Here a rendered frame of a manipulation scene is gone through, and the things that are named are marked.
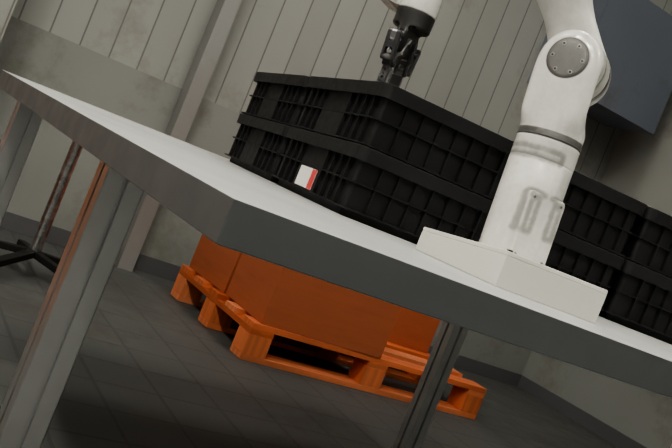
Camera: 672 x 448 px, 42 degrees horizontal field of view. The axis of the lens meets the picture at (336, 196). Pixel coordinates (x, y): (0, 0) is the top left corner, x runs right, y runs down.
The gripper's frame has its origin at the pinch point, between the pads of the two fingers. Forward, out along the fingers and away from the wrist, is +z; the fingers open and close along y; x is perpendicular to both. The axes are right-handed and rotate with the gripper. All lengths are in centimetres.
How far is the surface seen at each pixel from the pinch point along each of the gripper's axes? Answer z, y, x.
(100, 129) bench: 27, -62, 9
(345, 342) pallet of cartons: 79, 180, 50
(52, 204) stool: 68, 105, 151
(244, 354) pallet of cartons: 95, 146, 74
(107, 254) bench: 43, -50, 9
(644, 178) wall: -52, 399, -11
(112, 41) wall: 0, 168, 207
